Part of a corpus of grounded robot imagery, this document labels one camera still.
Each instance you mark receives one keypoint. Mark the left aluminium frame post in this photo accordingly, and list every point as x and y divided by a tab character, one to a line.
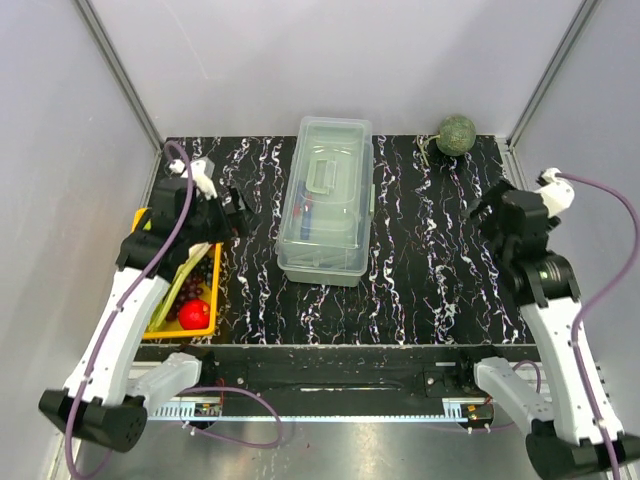
106	48

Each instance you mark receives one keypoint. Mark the small red screwdriver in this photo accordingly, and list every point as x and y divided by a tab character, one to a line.
298	200

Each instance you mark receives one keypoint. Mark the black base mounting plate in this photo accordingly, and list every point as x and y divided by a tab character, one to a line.
348	381

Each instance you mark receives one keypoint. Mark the red apple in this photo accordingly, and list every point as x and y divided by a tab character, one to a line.
194	315

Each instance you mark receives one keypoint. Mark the blue red screwdriver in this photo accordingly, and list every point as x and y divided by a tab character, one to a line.
306	207

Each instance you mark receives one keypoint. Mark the aluminium frame post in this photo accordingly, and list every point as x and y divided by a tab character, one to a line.
106	48
568	42

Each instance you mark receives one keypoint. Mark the green melon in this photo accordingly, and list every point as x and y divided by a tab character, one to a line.
456	135

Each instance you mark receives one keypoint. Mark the dark purple grapes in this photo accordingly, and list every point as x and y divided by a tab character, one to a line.
202	283

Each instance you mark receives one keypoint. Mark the translucent green tool box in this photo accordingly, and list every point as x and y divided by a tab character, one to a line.
333	159

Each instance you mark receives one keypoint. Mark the right aluminium frame post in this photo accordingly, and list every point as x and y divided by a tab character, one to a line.
568	42

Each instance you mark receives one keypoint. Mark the white green leek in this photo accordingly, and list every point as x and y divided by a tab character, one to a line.
196	253

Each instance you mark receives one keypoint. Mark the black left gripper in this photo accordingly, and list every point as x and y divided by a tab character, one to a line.
233	224

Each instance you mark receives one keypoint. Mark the white slotted cable duct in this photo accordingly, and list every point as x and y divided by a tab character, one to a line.
198	409

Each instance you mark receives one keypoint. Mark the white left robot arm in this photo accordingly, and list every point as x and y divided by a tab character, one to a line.
98	402

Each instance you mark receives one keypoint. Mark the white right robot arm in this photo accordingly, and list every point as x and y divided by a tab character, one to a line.
575	431

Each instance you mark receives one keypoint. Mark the yellow plastic bin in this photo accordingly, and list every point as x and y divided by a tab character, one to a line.
174	331

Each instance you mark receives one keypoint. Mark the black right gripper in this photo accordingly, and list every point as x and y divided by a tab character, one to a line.
491	198

